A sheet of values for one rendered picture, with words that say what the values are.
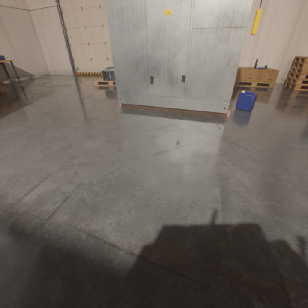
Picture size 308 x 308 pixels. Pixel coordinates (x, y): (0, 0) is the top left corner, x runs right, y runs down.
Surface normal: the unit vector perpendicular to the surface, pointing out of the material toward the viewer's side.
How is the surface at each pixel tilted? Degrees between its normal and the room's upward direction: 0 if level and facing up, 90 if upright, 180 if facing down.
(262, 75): 90
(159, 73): 90
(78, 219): 0
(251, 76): 90
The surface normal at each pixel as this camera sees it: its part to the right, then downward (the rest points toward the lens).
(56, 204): -0.01, -0.83
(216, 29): -0.33, 0.53
